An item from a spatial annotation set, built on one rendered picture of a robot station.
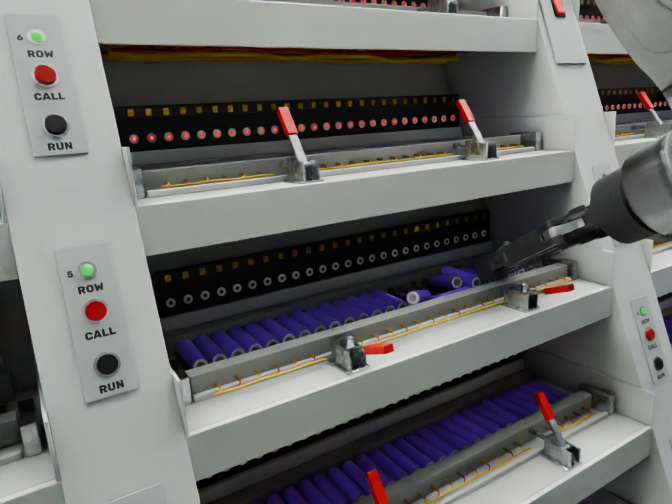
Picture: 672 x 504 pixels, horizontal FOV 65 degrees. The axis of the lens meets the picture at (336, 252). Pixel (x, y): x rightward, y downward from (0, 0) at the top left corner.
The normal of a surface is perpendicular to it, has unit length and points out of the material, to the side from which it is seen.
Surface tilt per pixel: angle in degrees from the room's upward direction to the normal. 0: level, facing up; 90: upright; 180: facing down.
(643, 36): 115
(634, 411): 90
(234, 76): 90
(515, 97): 90
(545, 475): 20
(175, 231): 110
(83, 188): 90
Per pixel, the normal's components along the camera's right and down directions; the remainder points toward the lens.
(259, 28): 0.52, 0.17
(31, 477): -0.06, -0.97
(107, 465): 0.47, -0.18
